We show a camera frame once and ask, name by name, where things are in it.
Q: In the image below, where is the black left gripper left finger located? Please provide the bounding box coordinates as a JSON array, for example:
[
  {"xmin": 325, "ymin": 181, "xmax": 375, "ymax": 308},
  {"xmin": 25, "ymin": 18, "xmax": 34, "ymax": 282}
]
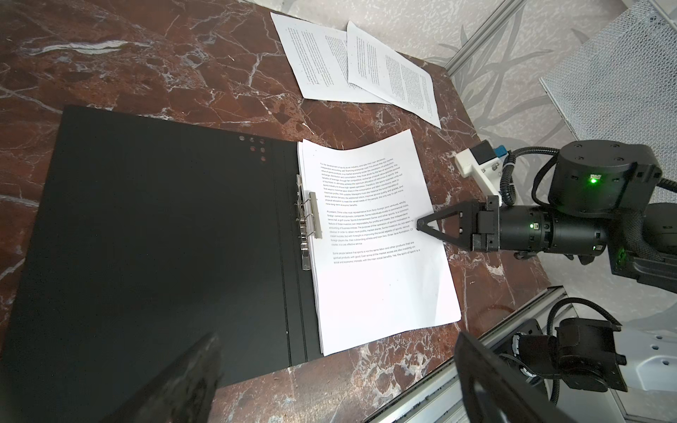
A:
[{"xmin": 113, "ymin": 333, "xmax": 221, "ymax": 422}]

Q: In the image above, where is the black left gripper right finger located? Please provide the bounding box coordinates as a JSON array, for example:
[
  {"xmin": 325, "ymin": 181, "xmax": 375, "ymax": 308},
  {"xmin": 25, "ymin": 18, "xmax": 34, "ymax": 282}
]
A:
[{"xmin": 454, "ymin": 331, "xmax": 573, "ymax": 422}]

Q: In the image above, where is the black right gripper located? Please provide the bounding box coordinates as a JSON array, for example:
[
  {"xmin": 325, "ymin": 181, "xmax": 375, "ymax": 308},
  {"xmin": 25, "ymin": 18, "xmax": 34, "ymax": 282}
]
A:
[{"xmin": 416, "ymin": 196, "xmax": 608, "ymax": 259}]

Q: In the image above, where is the printed paper sheet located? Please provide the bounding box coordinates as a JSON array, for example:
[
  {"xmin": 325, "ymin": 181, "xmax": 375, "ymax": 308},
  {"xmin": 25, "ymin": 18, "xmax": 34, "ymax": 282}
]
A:
[
  {"xmin": 347, "ymin": 21, "xmax": 441, "ymax": 128},
  {"xmin": 271, "ymin": 13, "xmax": 385, "ymax": 104},
  {"xmin": 297, "ymin": 131, "xmax": 462, "ymax": 356}
]

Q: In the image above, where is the white black file folder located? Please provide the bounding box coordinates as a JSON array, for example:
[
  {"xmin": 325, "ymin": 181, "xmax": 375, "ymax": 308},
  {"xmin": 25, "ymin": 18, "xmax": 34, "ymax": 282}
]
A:
[{"xmin": 1, "ymin": 106, "xmax": 321, "ymax": 422}]

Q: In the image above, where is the metal folder clip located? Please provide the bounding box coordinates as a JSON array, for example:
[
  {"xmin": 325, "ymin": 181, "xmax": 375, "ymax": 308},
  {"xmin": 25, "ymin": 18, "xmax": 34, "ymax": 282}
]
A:
[{"xmin": 295, "ymin": 174, "xmax": 323, "ymax": 271}]

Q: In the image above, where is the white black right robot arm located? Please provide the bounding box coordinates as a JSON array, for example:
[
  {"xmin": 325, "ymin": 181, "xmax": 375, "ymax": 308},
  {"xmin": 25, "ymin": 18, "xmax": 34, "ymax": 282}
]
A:
[{"xmin": 417, "ymin": 140, "xmax": 676, "ymax": 399}]

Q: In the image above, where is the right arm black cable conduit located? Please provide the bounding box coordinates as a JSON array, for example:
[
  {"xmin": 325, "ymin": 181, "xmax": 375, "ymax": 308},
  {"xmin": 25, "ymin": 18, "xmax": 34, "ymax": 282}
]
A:
[{"xmin": 498, "ymin": 146, "xmax": 677, "ymax": 207}]

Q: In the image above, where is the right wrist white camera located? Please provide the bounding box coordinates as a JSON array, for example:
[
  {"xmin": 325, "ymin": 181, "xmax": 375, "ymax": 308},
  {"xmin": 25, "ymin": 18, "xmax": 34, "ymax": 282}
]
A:
[{"xmin": 454, "ymin": 140, "xmax": 508, "ymax": 204}]

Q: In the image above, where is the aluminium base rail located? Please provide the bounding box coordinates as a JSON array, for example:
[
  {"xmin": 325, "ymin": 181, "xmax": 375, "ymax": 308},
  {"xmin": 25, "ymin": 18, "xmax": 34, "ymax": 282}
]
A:
[{"xmin": 366, "ymin": 287, "xmax": 566, "ymax": 422}]

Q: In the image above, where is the white wire mesh basket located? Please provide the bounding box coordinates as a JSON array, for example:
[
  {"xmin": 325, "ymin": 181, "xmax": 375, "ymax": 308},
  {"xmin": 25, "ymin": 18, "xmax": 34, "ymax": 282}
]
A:
[{"xmin": 541, "ymin": 1, "xmax": 676, "ymax": 181}]

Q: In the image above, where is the aluminium cage frame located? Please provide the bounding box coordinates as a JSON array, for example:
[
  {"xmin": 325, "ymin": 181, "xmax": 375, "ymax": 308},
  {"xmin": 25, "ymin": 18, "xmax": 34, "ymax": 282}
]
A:
[{"xmin": 444, "ymin": 0, "xmax": 676, "ymax": 77}]

